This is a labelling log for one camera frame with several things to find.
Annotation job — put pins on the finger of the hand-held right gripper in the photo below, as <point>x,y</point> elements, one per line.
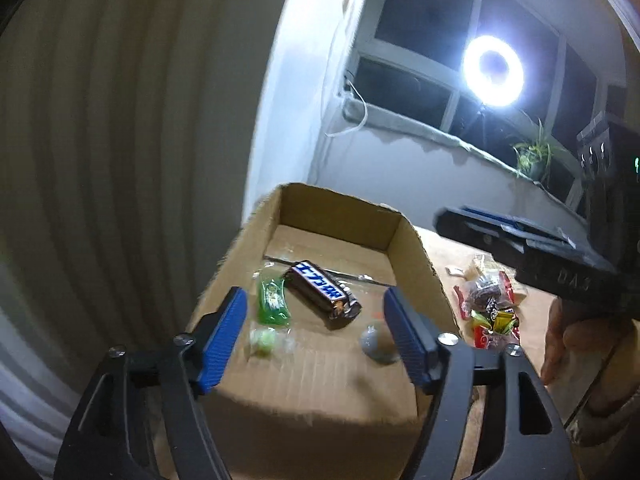
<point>475,235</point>
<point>500,217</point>

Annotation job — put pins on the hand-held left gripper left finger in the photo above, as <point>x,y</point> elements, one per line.
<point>225,340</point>

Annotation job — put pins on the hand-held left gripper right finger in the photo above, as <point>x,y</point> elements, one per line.
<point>407,340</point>

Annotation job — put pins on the grey round candy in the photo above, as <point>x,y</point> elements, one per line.
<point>377,345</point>

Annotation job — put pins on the small green white candy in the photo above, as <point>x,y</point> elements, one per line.
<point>265,339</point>

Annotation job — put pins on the dark candy clear red wrapper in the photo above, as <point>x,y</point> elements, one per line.
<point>485,292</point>

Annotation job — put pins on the green candy packet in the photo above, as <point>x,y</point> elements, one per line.
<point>272,300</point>

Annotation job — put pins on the yellow green candy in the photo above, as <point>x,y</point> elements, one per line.
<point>497,320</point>

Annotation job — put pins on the cardboard box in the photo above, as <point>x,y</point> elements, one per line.
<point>310,365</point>

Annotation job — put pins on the brown chocolate bar blue print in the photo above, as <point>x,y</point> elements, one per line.
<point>320,292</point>

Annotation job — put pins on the person's right hand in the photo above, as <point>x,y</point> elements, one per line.
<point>580,340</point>

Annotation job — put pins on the beige wrapped candy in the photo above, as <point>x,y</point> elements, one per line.
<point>485,265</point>

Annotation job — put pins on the small white wrapper piece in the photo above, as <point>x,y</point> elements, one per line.
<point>454,271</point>

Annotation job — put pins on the potted green plant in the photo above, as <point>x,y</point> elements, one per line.
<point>532,157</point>

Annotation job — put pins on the ribbed wall panel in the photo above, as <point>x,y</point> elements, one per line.
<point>125,160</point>

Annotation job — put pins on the window with white frame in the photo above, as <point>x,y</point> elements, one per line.
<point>425,5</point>

